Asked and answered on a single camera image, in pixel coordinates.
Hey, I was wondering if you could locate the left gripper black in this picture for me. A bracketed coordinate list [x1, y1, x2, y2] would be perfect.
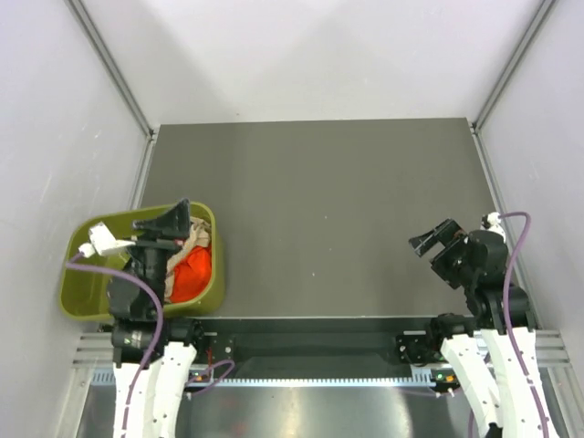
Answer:
[120, 196, 191, 308]

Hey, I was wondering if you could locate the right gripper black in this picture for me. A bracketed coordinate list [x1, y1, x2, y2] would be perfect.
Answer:
[409, 216, 477, 287]

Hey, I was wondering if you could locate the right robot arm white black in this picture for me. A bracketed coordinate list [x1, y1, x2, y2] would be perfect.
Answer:
[409, 212, 558, 437]

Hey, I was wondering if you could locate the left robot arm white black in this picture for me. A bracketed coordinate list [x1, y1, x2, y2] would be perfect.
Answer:
[107, 200, 207, 437]

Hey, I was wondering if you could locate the beige t shirt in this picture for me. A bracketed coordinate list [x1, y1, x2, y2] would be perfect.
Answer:
[164, 217, 212, 303]

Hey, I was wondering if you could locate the orange t shirt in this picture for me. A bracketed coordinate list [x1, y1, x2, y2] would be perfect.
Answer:
[168, 246, 213, 304]

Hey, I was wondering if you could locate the olive green plastic bin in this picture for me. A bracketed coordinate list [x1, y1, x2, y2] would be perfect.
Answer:
[59, 202, 226, 322]

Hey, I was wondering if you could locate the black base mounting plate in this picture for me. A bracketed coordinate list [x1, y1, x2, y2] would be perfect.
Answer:
[191, 317, 439, 366]

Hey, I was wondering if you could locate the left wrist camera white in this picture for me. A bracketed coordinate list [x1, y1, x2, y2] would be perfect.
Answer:
[78, 222, 136, 258]

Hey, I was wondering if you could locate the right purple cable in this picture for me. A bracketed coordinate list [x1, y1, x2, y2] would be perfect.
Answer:
[469, 211, 551, 438]

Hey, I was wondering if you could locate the purple cable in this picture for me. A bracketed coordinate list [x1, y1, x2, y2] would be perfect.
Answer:
[67, 253, 236, 412]
[469, 211, 551, 438]

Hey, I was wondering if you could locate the aluminium frame rail front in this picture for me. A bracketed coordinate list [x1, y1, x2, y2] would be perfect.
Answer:
[73, 330, 571, 368]

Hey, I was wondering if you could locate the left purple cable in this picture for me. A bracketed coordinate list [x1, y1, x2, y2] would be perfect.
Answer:
[67, 253, 236, 412]

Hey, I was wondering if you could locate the grey slotted cable duct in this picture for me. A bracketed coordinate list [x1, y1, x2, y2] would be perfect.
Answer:
[90, 370, 462, 389]

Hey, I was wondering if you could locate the left aluminium corner post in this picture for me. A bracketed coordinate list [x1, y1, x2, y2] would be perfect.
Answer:
[63, 0, 156, 138]

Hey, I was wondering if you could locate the aluminium corner post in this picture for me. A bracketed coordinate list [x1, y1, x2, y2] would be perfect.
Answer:
[470, 0, 558, 134]
[63, 0, 156, 138]

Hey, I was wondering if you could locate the right aluminium corner post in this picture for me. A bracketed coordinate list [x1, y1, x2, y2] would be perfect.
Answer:
[470, 0, 558, 134]

